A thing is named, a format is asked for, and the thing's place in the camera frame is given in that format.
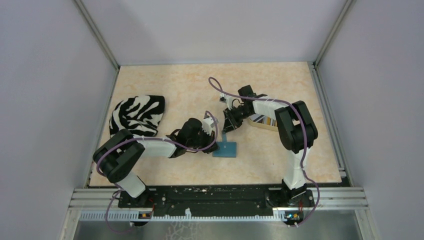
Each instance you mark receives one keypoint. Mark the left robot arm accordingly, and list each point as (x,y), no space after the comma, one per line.
(116,158)

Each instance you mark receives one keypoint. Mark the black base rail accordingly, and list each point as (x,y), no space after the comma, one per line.
(213,201)

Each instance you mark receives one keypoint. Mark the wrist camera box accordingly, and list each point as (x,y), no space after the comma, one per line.
(226,99)
(209,125)

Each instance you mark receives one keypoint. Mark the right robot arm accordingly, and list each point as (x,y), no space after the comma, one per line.
(296,128)

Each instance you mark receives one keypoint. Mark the cream oval card tray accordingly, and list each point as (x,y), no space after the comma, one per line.
(261,126)

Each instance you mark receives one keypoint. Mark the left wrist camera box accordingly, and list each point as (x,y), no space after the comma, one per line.
(209,125)

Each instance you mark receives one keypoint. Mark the credit cards stack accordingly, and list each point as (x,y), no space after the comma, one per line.
(261,119)

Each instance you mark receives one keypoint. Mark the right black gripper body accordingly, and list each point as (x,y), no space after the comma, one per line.
(236,115)

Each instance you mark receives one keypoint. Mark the zebra striped cloth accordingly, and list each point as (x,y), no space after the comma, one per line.
(141,115)

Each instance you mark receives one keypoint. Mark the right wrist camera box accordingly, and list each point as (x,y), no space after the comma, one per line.
(226,99)

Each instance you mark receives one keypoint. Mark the blue card holder wallet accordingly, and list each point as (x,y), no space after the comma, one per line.
(226,149)

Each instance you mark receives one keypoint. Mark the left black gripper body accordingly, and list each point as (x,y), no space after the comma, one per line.
(205,140)

